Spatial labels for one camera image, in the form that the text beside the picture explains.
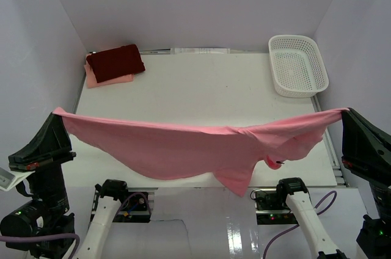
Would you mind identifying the white paper sheet at wall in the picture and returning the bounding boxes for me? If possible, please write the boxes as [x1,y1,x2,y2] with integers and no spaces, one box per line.
[170,48,230,54]

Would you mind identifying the dark red folded t-shirt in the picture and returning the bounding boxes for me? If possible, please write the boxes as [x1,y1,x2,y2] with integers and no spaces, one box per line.
[86,44,145,83]

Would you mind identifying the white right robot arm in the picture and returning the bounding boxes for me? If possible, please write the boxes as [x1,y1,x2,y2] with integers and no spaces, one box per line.
[276,108,390,258]

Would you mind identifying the white perforated plastic basket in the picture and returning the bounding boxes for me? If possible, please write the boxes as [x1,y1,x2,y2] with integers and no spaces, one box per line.
[268,35,329,98]

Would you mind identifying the white front cover board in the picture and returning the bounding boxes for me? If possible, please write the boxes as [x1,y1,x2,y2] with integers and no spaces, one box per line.
[68,187,367,258]

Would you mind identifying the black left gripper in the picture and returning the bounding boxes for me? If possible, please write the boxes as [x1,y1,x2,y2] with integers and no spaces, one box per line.
[9,108,76,214]

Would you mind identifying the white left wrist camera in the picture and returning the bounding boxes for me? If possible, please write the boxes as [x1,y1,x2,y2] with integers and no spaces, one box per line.
[0,167,34,192]

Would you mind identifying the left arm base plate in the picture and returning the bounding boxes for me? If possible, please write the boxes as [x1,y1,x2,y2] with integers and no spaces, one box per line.
[113,191,154,223]

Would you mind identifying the peach folded t-shirt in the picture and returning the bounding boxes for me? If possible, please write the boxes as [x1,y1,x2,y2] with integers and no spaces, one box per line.
[84,62,135,89]

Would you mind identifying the pink t-shirt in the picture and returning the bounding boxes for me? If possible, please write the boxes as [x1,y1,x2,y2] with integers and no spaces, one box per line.
[54,108,343,196]

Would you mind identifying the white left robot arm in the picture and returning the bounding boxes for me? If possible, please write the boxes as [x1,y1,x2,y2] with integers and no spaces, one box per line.
[1,114,129,258]

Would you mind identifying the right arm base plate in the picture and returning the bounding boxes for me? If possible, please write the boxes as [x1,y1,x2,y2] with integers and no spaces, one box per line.
[250,184,308,225]

